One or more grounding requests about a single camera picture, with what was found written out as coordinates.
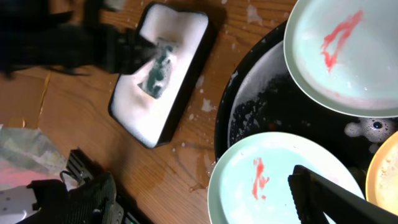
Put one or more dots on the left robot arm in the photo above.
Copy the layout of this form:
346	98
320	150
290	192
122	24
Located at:
32	36

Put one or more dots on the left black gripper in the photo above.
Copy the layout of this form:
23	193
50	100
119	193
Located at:
124	53

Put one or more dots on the yellow plate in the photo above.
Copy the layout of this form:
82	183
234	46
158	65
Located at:
381	179

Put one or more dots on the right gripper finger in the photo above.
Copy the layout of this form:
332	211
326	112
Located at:
317	199

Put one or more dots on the round black tray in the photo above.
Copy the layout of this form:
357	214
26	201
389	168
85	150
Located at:
261	96

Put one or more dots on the black rectangular foam tray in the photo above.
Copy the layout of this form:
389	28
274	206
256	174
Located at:
148	103

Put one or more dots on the mint green plate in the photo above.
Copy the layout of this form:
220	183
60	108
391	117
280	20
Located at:
249	183
343	54

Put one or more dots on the green yellow sponge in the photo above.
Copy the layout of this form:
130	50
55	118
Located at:
158	77

